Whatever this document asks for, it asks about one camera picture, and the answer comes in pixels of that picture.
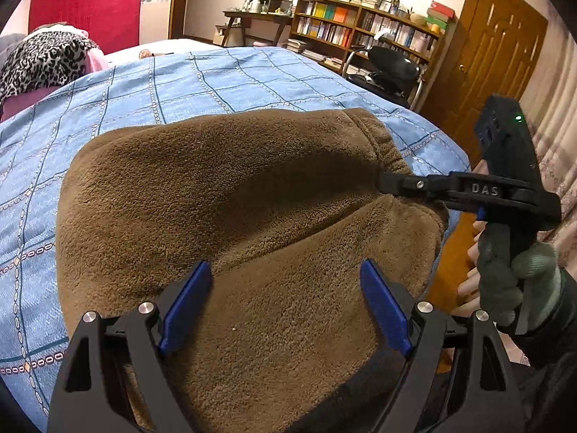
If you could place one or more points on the wooden bookshelf with books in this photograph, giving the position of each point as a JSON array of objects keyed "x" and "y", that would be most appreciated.
[{"x": 333, "y": 22}]

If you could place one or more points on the blue checked blanket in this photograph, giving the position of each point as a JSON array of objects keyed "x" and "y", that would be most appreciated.
[{"x": 135, "y": 94}]

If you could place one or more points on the pale lilac bed sheet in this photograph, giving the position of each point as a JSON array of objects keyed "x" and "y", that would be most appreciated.
[{"x": 180, "y": 47}]

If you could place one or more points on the person's right hand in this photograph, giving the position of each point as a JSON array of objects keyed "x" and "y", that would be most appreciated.
[{"x": 496, "y": 270}]

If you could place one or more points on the dark wooden desk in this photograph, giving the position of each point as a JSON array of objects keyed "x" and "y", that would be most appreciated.
[{"x": 252, "y": 15}]

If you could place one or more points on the black office chair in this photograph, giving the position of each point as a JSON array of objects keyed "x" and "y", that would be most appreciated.
[{"x": 392, "y": 67}]

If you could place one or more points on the pink blanket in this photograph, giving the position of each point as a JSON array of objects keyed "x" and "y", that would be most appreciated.
[{"x": 22, "y": 101}]

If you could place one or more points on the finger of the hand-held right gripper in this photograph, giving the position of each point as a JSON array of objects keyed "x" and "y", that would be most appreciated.
[{"x": 405, "y": 184}]

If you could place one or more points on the brown fleece pants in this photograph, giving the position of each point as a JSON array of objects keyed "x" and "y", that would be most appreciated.
[{"x": 248, "y": 212}]

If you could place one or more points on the leopard print blanket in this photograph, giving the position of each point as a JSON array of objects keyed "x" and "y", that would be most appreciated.
[{"x": 40, "y": 61}]

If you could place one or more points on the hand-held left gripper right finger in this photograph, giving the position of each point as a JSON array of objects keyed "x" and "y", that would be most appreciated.
[{"x": 385, "y": 306}]

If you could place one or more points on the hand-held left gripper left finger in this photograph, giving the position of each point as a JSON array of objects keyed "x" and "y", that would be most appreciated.
[{"x": 187, "y": 306}]

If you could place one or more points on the brown wooden door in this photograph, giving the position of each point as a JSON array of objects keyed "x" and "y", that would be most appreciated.
[{"x": 487, "y": 54}]

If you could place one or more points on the stack of coloured boxes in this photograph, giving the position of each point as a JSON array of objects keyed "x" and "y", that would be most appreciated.
[{"x": 439, "y": 16}]

